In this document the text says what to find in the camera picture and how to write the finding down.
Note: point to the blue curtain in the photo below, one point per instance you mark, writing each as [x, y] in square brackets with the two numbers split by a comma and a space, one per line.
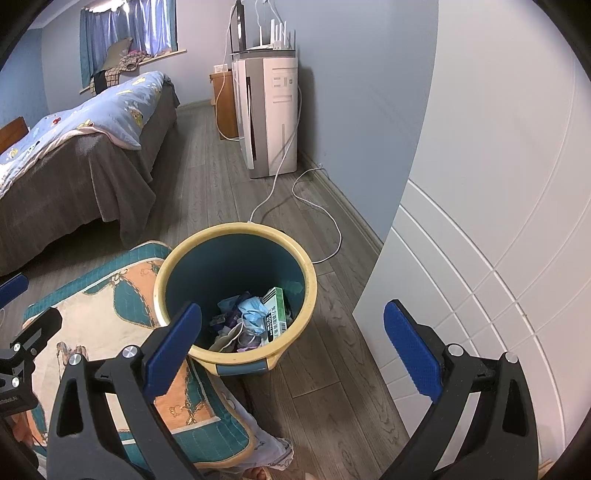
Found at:
[129, 27]

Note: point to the bed with grey cover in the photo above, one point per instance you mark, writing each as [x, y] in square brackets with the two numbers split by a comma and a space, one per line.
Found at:
[92, 184]

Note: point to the teal and orange patterned mat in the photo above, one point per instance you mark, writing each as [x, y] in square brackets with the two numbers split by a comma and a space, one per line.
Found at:
[115, 300]

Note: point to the white wardrobe door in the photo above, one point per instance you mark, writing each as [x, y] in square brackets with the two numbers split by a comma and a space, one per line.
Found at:
[498, 230]

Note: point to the person's light printed pants leg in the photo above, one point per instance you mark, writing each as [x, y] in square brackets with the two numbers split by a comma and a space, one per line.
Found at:
[263, 443]

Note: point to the purple wrapper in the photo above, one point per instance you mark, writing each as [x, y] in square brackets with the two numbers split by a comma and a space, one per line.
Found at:
[233, 321]

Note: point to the person's bare foot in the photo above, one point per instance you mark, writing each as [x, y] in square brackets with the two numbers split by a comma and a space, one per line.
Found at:
[258, 474]

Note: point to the black flat monitor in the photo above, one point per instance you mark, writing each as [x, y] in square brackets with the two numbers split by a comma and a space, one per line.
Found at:
[238, 27]

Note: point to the white router with antennas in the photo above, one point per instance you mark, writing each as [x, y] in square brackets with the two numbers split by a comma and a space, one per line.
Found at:
[272, 45]

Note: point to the pile of plaid clothes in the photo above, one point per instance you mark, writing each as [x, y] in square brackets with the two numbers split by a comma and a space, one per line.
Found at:
[115, 69]

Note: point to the white air purifier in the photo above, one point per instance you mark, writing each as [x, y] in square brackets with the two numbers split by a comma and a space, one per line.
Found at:
[272, 120]

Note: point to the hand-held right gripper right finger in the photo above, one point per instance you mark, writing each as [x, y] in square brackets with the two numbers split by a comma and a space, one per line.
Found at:
[411, 350]

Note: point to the green white cardboard box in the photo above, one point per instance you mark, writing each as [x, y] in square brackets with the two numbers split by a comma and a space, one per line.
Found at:
[274, 316]

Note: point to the blue face mask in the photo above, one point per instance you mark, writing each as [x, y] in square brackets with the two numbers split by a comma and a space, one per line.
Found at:
[228, 304]

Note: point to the brown pillow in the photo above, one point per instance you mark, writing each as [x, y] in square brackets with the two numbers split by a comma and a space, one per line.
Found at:
[121, 50]

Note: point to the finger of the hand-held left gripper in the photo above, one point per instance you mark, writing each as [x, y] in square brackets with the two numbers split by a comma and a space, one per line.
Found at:
[41, 327]
[13, 288]

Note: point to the blue printed quilt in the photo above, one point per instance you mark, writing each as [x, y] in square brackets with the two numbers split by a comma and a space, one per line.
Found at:
[92, 115]

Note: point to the wooden windowsill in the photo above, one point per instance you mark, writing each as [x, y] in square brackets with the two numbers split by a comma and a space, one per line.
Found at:
[171, 54]

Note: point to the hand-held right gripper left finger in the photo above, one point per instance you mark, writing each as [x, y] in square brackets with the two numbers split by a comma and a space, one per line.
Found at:
[173, 350]

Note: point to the wooden cabinet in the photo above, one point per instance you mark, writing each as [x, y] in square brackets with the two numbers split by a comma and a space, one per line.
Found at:
[226, 106]

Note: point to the wooden bed headboard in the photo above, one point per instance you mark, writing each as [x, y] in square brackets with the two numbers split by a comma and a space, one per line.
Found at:
[11, 134]

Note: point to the light blue bag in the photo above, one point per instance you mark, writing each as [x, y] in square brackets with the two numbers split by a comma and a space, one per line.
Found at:
[251, 314]

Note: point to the teal bin with yellow rim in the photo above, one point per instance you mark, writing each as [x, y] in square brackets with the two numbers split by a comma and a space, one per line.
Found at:
[194, 277]

